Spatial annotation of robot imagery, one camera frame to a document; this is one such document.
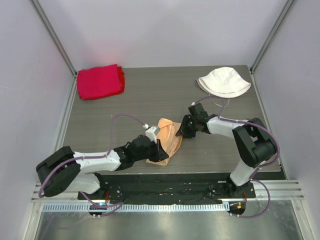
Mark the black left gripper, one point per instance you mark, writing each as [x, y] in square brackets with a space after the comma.
[159, 153]

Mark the beige satin napkin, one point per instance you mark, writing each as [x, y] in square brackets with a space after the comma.
[168, 139]

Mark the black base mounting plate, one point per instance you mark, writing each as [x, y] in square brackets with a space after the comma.
[159, 181]

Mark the aluminium frame rail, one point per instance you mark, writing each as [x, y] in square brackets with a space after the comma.
[275, 189]

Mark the white slotted cable duct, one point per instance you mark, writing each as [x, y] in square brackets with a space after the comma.
[131, 208]

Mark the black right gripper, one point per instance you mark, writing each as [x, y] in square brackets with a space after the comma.
[183, 130]

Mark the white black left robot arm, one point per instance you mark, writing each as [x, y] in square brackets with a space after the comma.
[67, 170]

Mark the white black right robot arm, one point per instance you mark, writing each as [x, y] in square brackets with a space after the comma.
[254, 142]

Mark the red folded cloth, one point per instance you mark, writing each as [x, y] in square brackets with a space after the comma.
[100, 82]

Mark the white bucket hat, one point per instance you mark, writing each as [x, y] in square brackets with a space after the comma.
[224, 83]

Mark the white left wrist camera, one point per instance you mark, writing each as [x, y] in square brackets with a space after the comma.
[151, 132]

